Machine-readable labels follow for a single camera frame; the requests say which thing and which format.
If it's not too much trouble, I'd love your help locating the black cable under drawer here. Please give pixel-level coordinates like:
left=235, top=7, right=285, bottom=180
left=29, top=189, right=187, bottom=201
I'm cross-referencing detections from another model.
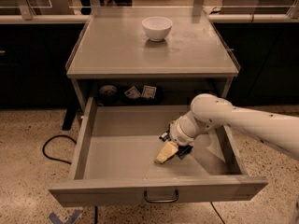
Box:
left=209, top=202, right=226, bottom=224

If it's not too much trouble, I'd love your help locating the black metal drawer handle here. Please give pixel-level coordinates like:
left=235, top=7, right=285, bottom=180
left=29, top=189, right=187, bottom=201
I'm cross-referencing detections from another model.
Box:
left=143, top=189, right=179, bottom=204

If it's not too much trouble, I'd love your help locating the white tea packet left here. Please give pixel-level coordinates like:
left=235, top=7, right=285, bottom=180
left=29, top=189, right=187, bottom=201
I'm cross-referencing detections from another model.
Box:
left=124, top=86, right=141, bottom=100

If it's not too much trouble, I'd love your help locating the white tea packet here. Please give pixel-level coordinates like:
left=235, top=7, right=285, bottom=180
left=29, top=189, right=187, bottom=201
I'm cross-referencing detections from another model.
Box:
left=142, top=85, right=157, bottom=99
left=124, top=86, right=141, bottom=100

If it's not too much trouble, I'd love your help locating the grey open drawer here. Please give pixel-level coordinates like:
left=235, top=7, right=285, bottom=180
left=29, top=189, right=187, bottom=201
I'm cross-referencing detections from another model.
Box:
left=50, top=98, right=267, bottom=207

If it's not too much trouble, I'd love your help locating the blue floor tape cross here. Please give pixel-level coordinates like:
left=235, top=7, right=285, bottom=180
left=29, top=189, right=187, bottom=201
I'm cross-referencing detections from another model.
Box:
left=48, top=209, right=83, bottom=224

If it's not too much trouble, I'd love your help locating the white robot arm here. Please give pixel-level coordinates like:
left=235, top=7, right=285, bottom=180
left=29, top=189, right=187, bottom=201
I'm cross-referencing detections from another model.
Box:
left=155, top=93, right=299, bottom=164

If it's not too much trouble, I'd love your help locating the white tea packet right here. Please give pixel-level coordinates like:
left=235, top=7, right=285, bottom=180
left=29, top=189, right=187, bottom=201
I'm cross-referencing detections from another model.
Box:
left=142, top=85, right=157, bottom=99

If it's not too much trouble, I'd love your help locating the round dark can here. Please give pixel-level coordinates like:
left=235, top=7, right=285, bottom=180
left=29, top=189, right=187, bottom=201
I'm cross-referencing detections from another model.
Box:
left=99, top=85, right=117, bottom=104

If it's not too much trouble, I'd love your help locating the black floor cable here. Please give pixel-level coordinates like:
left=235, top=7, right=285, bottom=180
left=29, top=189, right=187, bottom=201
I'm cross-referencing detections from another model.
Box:
left=42, top=134, right=78, bottom=165

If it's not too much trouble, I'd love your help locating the grey counter cabinet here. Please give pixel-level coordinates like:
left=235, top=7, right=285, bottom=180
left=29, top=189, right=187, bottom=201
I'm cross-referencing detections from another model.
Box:
left=67, top=7, right=240, bottom=107

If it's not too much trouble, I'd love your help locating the white ceramic bowl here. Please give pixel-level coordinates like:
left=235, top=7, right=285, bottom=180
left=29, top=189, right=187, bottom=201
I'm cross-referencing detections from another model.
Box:
left=142, top=17, right=173, bottom=42

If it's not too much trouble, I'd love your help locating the blue rxbar wrapper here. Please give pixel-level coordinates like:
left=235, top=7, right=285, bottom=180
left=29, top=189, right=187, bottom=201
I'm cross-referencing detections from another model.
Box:
left=159, top=131, right=192, bottom=159

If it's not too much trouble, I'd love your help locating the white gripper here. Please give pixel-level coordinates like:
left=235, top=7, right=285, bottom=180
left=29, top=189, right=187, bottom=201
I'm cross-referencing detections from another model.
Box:
left=155, top=111, right=206, bottom=164

